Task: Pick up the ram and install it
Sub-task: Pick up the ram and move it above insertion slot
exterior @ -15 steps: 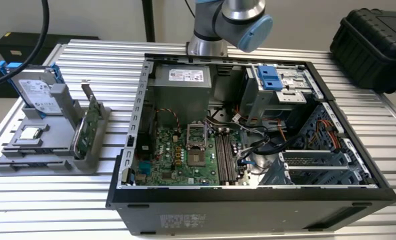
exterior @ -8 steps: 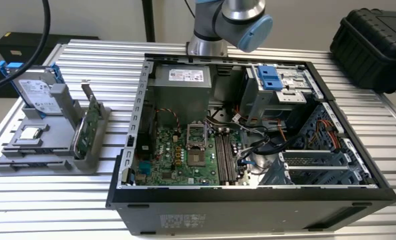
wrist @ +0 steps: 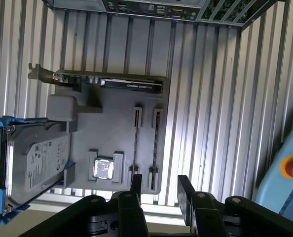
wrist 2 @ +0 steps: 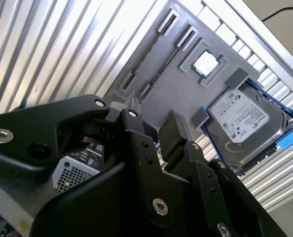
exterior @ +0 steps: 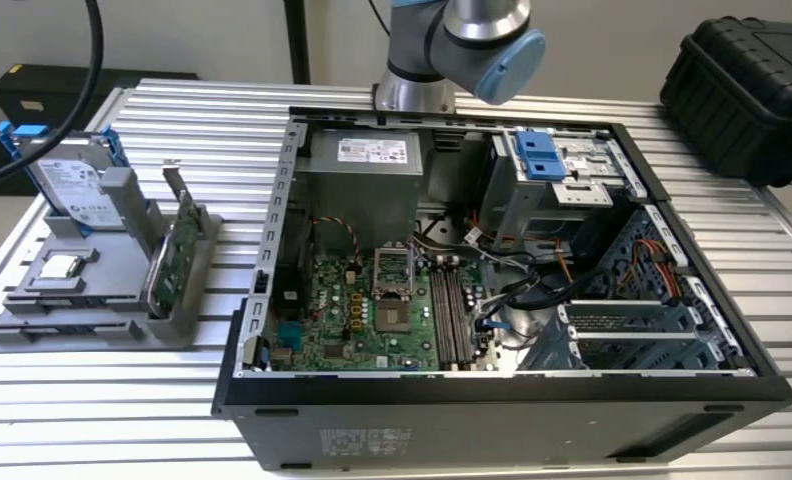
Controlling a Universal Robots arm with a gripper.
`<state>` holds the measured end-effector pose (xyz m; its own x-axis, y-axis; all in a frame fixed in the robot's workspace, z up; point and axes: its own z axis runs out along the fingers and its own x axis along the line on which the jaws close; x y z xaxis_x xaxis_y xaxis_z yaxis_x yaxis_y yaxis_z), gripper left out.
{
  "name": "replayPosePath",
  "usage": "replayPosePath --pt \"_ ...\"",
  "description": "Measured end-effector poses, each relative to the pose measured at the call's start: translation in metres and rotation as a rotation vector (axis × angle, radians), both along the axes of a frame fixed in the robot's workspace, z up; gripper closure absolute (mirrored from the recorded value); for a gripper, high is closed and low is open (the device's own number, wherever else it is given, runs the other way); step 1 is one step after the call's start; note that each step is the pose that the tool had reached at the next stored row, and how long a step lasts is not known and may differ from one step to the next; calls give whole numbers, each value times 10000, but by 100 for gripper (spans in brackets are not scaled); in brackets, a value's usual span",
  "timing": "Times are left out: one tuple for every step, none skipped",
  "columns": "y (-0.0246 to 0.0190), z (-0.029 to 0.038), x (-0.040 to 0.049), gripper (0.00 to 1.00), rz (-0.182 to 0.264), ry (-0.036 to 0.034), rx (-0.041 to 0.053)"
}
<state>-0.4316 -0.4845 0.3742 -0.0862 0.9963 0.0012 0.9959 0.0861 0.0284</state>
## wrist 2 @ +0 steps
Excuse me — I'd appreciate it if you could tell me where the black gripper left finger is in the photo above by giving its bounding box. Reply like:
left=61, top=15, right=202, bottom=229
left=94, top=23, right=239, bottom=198
left=0, top=91, right=177, bottom=222

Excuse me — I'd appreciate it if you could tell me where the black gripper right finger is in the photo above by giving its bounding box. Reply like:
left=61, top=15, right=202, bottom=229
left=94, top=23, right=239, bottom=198
left=158, top=110, right=288, bottom=237

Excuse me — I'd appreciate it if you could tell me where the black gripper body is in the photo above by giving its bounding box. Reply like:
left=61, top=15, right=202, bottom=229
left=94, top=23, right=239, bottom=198
left=29, top=160, right=209, bottom=237

